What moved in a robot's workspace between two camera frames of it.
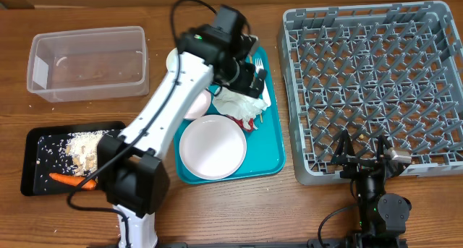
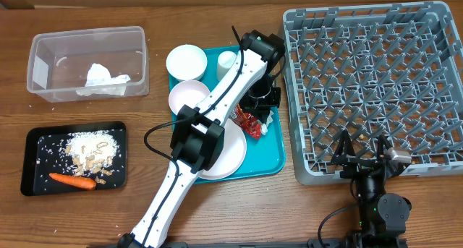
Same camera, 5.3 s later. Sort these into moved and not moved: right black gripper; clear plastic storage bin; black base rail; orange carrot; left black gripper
Moved: left black gripper
Not moved: black base rail; clear plastic storage bin; orange carrot; right black gripper
